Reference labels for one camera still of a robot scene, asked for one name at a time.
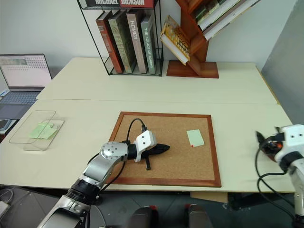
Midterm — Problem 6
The white-paged thick book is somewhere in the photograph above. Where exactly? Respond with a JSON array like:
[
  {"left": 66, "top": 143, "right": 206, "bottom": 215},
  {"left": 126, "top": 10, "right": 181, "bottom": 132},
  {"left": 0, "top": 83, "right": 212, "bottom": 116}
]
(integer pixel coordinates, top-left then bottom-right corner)
[{"left": 197, "top": 0, "right": 253, "bottom": 32}]

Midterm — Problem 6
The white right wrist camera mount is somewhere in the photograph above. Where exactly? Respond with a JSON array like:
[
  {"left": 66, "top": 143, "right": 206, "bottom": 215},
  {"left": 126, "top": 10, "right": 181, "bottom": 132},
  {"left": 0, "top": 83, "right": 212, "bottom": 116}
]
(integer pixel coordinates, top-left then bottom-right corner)
[{"left": 275, "top": 124, "right": 304, "bottom": 165}]

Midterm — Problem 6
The black table frame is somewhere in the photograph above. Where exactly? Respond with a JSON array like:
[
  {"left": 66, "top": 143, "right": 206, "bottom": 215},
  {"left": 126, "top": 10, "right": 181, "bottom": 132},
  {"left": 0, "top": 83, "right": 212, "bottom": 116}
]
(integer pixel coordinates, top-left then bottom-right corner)
[{"left": 227, "top": 191, "right": 296, "bottom": 211}]

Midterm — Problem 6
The green Solace book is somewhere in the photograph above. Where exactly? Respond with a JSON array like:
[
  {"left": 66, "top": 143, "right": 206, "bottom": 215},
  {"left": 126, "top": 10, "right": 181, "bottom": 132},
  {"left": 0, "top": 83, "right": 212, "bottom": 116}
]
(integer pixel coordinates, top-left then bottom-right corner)
[{"left": 140, "top": 14, "right": 158, "bottom": 75}]

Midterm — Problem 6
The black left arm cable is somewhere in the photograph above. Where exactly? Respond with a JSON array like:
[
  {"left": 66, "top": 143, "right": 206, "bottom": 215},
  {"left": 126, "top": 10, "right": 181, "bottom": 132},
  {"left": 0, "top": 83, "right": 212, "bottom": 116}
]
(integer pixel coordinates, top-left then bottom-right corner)
[{"left": 104, "top": 118, "right": 146, "bottom": 189}]

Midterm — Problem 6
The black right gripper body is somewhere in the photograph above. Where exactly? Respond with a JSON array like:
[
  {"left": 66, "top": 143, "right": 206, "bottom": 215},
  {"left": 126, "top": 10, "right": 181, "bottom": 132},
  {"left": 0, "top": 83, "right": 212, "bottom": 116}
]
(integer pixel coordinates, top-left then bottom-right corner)
[{"left": 262, "top": 134, "right": 285, "bottom": 155}]

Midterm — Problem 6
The green-spined book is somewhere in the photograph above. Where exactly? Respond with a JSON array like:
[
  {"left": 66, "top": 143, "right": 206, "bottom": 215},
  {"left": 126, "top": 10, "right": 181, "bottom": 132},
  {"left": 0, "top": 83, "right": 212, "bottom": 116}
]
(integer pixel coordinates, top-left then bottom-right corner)
[{"left": 190, "top": 0, "right": 220, "bottom": 21}]

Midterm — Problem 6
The grey partition panel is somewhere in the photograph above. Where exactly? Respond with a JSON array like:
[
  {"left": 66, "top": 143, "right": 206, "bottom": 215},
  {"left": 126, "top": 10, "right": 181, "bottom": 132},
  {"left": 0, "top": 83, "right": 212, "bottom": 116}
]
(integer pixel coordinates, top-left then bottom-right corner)
[{"left": 260, "top": 0, "right": 304, "bottom": 116}]

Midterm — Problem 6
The brown cardboard piece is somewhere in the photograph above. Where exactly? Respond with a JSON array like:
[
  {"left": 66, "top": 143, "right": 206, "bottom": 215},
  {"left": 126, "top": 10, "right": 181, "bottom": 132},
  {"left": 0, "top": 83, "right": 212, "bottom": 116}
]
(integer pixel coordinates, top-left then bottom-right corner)
[{"left": 190, "top": 191, "right": 229, "bottom": 204}]

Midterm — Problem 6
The green sticky note stack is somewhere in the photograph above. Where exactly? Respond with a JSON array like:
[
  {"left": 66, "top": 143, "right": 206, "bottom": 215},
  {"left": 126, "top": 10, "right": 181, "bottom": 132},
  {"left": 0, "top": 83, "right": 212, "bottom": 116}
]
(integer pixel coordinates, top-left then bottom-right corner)
[{"left": 28, "top": 121, "right": 59, "bottom": 140}]

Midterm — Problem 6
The red hardcover book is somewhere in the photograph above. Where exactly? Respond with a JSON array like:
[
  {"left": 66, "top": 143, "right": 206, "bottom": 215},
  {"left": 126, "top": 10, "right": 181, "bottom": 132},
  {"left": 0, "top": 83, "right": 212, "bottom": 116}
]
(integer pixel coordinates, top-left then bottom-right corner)
[{"left": 95, "top": 10, "right": 125, "bottom": 74}]

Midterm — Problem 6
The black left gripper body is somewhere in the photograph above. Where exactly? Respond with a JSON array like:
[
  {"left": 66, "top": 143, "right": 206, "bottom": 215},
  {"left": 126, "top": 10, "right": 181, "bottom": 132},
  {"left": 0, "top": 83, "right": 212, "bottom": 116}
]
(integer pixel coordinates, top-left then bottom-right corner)
[{"left": 142, "top": 143, "right": 163, "bottom": 160}]

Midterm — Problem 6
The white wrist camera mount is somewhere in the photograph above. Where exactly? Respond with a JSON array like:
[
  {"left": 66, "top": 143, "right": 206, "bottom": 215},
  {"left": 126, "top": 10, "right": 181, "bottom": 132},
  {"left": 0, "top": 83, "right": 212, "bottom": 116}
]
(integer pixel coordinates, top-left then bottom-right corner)
[
  {"left": 275, "top": 124, "right": 304, "bottom": 165},
  {"left": 133, "top": 130, "right": 158, "bottom": 163}
]

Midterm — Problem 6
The yellow patterned book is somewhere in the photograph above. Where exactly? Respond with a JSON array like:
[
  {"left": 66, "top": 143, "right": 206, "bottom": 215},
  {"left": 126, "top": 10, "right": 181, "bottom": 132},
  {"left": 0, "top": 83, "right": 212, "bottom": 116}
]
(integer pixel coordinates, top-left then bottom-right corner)
[{"left": 159, "top": 15, "right": 192, "bottom": 66}]

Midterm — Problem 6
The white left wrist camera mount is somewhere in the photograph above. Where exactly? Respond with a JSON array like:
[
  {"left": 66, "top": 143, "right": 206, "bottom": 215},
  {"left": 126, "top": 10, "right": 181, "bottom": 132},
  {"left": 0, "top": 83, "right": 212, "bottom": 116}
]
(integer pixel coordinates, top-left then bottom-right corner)
[{"left": 133, "top": 130, "right": 158, "bottom": 163}]

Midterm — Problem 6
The pale green sticky note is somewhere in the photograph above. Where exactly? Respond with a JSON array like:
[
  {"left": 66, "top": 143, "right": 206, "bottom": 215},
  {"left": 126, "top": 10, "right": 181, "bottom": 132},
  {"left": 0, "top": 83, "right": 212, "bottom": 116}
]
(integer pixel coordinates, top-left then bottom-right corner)
[{"left": 186, "top": 129, "right": 205, "bottom": 148}]

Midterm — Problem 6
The clear plastic lid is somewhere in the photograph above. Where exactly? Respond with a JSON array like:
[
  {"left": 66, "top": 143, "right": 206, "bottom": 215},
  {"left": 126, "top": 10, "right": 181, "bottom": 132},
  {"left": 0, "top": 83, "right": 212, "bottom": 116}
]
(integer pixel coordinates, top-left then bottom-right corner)
[{"left": 9, "top": 110, "right": 57, "bottom": 144}]

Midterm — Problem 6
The green patterned book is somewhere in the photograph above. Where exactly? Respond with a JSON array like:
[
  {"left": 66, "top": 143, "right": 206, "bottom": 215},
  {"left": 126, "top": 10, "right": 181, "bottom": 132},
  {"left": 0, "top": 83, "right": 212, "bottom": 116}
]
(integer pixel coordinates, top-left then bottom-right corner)
[{"left": 108, "top": 9, "right": 137, "bottom": 74}]

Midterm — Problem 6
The clear plastic box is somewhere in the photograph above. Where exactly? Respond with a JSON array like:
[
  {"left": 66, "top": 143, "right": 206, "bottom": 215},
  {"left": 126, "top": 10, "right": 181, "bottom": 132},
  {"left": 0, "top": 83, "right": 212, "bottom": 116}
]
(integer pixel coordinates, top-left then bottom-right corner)
[{"left": 23, "top": 119, "right": 65, "bottom": 152}]

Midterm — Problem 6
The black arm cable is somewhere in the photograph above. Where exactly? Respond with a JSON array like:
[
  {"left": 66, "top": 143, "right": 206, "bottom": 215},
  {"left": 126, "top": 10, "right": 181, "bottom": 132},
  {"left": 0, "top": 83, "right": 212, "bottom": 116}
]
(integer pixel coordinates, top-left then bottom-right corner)
[
  {"left": 255, "top": 149, "right": 299, "bottom": 223},
  {"left": 104, "top": 118, "right": 146, "bottom": 189}
]

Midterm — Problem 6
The open grey laptop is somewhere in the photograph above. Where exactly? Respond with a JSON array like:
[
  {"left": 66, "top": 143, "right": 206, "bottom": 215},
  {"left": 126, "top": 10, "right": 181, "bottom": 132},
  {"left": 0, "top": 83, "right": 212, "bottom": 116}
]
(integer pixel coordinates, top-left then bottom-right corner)
[{"left": 0, "top": 53, "right": 53, "bottom": 119}]

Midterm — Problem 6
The Michael Jackson book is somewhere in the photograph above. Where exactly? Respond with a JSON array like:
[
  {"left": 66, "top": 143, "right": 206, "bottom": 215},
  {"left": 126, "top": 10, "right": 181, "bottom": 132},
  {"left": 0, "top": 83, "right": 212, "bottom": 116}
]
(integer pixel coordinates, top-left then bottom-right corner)
[{"left": 79, "top": 0, "right": 155, "bottom": 10}]

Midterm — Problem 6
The black wire book rack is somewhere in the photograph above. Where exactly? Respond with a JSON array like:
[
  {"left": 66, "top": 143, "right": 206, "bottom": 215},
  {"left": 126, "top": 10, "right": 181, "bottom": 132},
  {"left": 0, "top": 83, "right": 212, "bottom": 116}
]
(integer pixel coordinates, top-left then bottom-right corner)
[{"left": 76, "top": 0, "right": 164, "bottom": 77}]

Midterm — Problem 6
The wooden tree bookshelf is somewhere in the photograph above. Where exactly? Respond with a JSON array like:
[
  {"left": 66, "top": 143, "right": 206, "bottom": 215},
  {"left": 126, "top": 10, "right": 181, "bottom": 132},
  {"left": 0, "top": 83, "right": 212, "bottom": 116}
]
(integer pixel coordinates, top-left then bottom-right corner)
[{"left": 166, "top": 0, "right": 262, "bottom": 79}]

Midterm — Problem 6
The brown Homes book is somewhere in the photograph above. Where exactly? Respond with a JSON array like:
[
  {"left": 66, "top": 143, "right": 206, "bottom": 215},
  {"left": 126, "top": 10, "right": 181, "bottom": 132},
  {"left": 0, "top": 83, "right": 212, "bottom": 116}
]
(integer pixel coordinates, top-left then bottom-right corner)
[{"left": 125, "top": 9, "right": 149, "bottom": 74}]

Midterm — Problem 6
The wood-framed cork board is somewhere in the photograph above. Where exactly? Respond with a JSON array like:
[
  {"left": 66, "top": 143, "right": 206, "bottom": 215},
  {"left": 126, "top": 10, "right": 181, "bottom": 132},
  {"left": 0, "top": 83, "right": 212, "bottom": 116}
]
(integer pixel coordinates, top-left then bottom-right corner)
[{"left": 106, "top": 111, "right": 222, "bottom": 188}]

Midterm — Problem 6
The dark rounded shape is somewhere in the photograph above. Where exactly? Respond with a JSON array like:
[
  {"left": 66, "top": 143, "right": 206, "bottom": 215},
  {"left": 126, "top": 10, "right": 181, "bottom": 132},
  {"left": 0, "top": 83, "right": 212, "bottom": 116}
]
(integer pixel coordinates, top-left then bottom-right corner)
[
  {"left": 184, "top": 203, "right": 213, "bottom": 228},
  {"left": 132, "top": 206, "right": 159, "bottom": 228}
]

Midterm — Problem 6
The dark-covered large book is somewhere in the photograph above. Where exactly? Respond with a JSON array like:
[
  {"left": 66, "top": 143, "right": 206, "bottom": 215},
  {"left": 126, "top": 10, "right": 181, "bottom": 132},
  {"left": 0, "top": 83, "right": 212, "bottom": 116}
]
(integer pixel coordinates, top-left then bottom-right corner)
[{"left": 203, "top": 0, "right": 261, "bottom": 41}]

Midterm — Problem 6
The grey rounded device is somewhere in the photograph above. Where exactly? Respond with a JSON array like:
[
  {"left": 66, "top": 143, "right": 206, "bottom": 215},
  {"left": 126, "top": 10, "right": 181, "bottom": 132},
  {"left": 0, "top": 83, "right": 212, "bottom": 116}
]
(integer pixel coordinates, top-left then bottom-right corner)
[{"left": 0, "top": 118, "right": 12, "bottom": 134}]

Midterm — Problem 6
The white thin cable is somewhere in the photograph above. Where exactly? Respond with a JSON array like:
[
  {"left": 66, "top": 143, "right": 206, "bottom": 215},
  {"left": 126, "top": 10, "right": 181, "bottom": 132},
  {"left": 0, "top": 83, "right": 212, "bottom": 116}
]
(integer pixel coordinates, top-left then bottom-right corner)
[{"left": 0, "top": 187, "right": 14, "bottom": 208}]

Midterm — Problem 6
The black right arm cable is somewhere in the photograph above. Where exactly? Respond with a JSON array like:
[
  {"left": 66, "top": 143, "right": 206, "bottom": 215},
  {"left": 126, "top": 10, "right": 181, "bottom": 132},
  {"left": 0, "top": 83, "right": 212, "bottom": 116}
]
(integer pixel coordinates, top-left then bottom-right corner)
[{"left": 255, "top": 149, "right": 299, "bottom": 223}]

